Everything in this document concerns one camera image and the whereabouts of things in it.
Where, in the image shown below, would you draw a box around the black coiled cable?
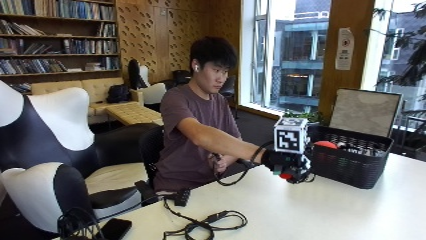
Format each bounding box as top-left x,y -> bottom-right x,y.
161,196 -> 249,240

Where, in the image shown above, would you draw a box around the beige tufted sofa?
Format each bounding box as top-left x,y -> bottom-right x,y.
29,76 -> 146,125

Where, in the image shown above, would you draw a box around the large black and white armchair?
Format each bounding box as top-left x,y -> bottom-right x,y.
0,79 -> 162,176

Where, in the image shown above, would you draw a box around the the person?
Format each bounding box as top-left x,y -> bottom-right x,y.
152,35 -> 273,194

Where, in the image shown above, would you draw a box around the black glove cable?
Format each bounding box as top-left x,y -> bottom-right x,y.
212,141 -> 274,187

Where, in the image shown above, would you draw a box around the small black adapter box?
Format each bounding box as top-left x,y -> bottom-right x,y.
173,188 -> 193,207

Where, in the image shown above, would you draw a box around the small black and white chair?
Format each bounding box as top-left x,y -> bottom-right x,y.
126,58 -> 168,105

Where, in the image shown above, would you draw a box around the black woven plastic basket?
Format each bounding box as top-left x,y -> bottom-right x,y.
307,124 -> 395,190

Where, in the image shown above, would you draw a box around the black backpack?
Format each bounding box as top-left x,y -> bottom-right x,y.
105,83 -> 133,105

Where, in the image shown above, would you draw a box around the wooden bookshelf with books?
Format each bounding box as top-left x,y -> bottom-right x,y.
0,0 -> 121,95

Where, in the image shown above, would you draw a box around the white cube with black markers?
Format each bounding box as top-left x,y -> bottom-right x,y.
272,117 -> 310,155

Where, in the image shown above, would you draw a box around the black smartphone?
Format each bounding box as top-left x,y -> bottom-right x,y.
97,217 -> 134,240

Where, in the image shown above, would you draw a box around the dark chair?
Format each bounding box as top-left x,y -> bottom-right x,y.
220,75 -> 238,102

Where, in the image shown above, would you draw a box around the white paper wall notice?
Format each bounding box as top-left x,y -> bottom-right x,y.
334,27 -> 355,72

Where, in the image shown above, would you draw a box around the thin black cable bundle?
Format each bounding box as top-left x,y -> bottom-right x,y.
56,206 -> 106,240

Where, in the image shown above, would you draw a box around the red round toy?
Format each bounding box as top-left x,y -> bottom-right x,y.
313,140 -> 339,150

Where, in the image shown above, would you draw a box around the black mesh office chair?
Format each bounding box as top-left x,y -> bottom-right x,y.
137,126 -> 166,188

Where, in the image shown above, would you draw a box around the beige board with dark frame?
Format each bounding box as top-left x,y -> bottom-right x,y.
327,87 -> 405,139

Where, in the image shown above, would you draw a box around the white and black lounge chair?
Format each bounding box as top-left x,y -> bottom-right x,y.
0,161 -> 148,235

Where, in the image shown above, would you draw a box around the green potted plant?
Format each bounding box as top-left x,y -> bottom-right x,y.
282,109 -> 326,126

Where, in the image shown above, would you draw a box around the beige tufted ottoman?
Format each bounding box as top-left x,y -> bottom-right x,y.
104,102 -> 165,127

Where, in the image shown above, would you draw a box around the dark armchair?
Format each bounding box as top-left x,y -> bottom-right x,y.
170,69 -> 193,87

